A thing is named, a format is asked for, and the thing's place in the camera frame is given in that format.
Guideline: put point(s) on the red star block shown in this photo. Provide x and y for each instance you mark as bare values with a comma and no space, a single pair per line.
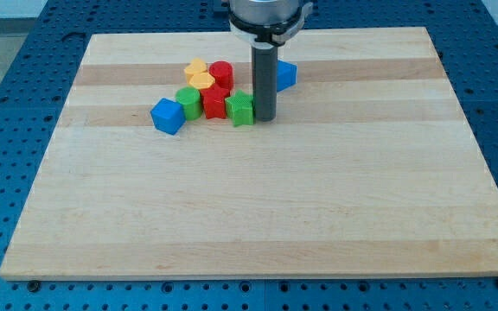
213,101

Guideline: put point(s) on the red cylinder block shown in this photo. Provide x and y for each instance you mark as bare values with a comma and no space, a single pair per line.
222,71

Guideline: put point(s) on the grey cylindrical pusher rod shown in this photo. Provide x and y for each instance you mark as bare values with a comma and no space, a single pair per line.
264,83

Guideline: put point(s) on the green cylinder block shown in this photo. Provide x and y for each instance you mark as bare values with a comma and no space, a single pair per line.
190,100

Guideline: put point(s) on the green star block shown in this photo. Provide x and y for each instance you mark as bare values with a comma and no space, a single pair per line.
239,108

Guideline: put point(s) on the blue triangle block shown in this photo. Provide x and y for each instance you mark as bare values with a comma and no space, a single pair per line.
287,75

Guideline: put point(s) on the wooden board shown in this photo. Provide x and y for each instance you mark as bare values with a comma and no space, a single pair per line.
369,170

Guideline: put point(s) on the yellow hexagon block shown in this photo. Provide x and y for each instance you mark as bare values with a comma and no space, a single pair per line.
201,81

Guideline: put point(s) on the yellow heart block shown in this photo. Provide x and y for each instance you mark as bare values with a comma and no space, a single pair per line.
196,65

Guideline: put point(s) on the blue cube block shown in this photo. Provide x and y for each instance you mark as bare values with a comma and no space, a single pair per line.
167,116

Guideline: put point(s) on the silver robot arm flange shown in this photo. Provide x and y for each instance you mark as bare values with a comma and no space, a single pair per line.
267,24

